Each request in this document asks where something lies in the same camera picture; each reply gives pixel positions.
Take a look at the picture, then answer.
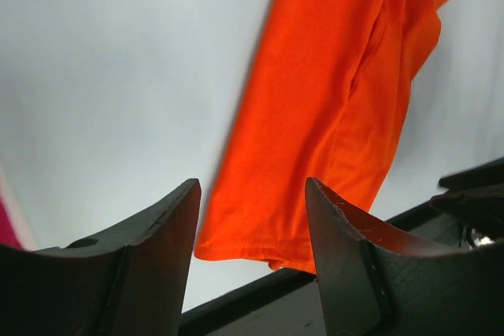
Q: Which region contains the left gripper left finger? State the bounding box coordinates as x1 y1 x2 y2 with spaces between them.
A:
1 179 201 335

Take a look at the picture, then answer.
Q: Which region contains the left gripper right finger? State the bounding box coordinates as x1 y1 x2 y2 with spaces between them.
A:
306 178 503 335

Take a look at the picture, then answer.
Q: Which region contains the orange t-shirt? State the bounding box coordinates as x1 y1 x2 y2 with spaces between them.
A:
195 0 448 273

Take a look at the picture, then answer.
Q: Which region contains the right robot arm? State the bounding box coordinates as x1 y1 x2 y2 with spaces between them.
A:
429 157 503 240

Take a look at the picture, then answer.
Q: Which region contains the folded magenta t-shirt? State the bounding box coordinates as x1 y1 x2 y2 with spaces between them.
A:
0 199 23 249

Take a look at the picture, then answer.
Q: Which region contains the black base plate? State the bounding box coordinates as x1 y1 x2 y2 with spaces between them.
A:
180 204 472 335

